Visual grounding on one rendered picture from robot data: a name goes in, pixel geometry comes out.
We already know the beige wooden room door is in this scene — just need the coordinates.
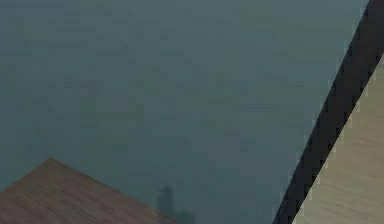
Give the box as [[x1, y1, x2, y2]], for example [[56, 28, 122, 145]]
[[271, 0, 384, 224]]

